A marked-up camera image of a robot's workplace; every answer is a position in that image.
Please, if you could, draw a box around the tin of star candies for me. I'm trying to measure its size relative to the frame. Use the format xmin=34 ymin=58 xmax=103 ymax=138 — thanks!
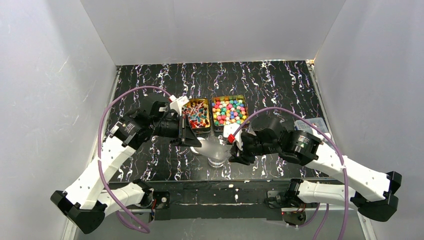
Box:
xmin=209 ymin=95 xmax=250 ymax=132

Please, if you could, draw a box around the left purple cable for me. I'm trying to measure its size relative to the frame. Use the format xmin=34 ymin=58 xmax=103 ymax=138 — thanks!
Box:
xmin=97 ymin=86 xmax=171 ymax=234

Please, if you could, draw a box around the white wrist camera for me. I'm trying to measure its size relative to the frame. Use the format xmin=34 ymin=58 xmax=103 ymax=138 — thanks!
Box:
xmin=223 ymin=123 xmax=243 ymax=144
xmin=168 ymin=95 xmax=189 ymax=116

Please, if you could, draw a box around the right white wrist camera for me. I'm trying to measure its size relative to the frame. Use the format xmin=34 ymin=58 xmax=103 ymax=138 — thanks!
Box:
xmin=223 ymin=123 xmax=243 ymax=144

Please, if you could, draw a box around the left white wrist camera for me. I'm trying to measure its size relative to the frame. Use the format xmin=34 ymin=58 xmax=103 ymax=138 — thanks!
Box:
xmin=168 ymin=95 xmax=189 ymax=116

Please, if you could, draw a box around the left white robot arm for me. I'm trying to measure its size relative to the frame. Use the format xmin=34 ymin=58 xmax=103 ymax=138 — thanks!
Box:
xmin=50 ymin=94 xmax=201 ymax=234

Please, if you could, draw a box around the clear plastic organizer box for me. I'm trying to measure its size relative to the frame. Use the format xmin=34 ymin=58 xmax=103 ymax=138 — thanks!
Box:
xmin=294 ymin=117 xmax=330 ymax=137

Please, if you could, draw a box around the purple cable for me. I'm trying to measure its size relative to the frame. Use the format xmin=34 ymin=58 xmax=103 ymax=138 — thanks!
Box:
xmin=231 ymin=106 xmax=350 ymax=240
xmin=97 ymin=86 xmax=171 ymax=234

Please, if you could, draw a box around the aluminium frame rail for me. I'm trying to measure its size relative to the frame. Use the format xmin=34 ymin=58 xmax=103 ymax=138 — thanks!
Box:
xmin=67 ymin=187 xmax=369 ymax=216

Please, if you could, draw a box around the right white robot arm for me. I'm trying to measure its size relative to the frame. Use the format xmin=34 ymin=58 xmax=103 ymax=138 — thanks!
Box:
xmin=223 ymin=116 xmax=402 ymax=222

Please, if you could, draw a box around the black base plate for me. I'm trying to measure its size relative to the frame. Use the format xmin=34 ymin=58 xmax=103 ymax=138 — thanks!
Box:
xmin=145 ymin=180 xmax=319 ymax=221

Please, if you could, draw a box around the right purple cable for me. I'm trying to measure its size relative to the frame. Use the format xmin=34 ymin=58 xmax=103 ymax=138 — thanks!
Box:
xmin=231 ymin=106 xmax=350 ymax=240

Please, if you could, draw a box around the round white jar lid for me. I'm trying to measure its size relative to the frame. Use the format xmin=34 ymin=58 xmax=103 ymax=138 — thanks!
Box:
xmin=190 ymin=138 xmax=204 ymax=156

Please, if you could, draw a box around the clear plastic scoop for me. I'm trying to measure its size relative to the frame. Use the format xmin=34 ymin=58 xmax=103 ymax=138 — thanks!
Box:
xmin=194 ymin=140 xmax=231 ymax=159

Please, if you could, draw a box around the tin of lollipops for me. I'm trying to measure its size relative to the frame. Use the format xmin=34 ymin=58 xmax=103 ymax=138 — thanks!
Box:
xmin=183 ymin=98 xmax=212 ymax=134

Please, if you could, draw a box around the clear round jar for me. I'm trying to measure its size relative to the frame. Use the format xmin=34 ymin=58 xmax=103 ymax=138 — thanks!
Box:
xmin=207 ymin=157 xmax=228 ymax=168

